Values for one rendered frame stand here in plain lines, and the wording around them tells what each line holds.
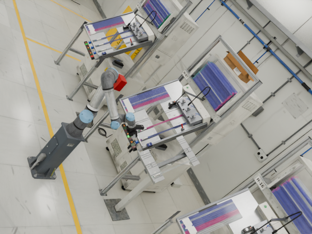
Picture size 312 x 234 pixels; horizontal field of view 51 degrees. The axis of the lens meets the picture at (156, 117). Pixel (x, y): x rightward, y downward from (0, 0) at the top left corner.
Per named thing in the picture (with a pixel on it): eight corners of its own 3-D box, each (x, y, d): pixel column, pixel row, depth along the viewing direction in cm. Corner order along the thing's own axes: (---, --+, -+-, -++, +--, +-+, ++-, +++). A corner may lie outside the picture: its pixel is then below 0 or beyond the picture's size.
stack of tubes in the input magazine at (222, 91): (215, 111, 326) (234, 92, 316) (191, 77, 355) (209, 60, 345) (221, 113, 336) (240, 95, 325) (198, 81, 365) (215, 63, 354)
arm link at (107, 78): (109, 73, 258) (121, 129, 276) (113, 70, 268) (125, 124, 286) (95, 75, 261) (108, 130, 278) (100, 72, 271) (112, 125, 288)
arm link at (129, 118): (126, 111, 289) (135, 112, 288) (127, 118, 298) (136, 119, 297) (124, 118, 285) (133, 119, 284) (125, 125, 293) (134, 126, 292)
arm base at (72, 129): (68, 136, 280) (75, 129, 276) (63, 123, 288) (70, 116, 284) (82, 139, 291) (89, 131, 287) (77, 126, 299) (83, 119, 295)
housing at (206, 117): (202, 127, 337) (203, 119, 326) (181, 94, 365) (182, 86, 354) (209, 124, 339) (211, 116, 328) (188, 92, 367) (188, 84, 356)
